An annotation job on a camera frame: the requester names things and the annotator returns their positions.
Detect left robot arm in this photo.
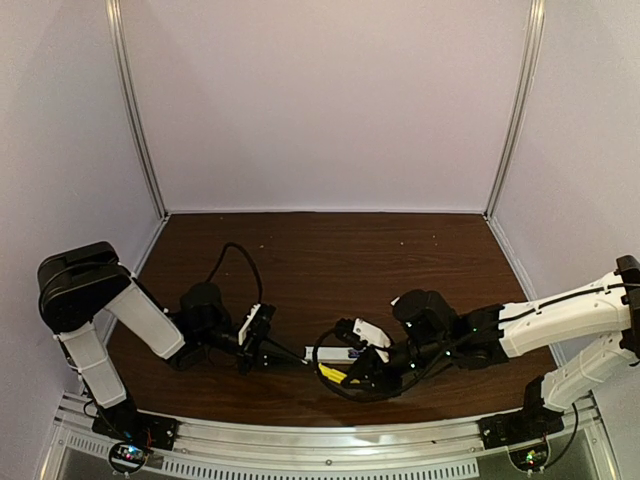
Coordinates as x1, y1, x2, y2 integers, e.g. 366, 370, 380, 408
37, 241, 306, 438

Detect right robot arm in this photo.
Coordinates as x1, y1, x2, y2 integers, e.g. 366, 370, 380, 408
320, 255, 639, 412

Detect right black cable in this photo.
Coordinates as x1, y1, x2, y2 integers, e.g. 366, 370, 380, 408
314, 319, 476, 402

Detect left black cable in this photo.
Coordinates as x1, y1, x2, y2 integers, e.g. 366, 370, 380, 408
207, 242, 265, 306

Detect white remote control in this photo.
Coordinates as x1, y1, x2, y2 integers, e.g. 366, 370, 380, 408
316, 346, 358, 365

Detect left aluminium frame post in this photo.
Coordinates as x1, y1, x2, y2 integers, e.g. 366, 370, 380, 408
105, 0, 169, 220

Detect yellow handled screwdriver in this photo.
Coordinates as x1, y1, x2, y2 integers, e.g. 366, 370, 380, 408
319, 364, 360, 388

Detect front aluminium rail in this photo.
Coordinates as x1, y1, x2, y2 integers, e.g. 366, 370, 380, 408
35, 400, 620, 479

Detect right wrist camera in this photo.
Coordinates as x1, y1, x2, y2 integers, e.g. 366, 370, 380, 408
352, 318, 393, 364

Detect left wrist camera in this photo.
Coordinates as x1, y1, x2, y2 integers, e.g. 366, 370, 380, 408
237, 303, 261, 346

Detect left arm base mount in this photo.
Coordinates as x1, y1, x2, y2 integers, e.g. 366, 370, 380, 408
87, 388, 179, 479

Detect aluminium frame post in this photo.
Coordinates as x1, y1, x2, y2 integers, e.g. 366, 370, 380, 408
484, 0, 546, 222
105, 0, 169, 220

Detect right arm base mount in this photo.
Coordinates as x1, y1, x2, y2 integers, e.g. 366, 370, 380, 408
477, 376, 577, 476

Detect right aluminium frame post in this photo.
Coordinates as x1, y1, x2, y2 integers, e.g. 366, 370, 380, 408
484, 0, 546, 222

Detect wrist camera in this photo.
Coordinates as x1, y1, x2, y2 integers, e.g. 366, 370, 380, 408
352, 318, 393, 364
237, 303, 261, 346

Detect black cable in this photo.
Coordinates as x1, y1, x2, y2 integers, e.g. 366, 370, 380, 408
207, 242, 265, 306
314, 319, 476, 402

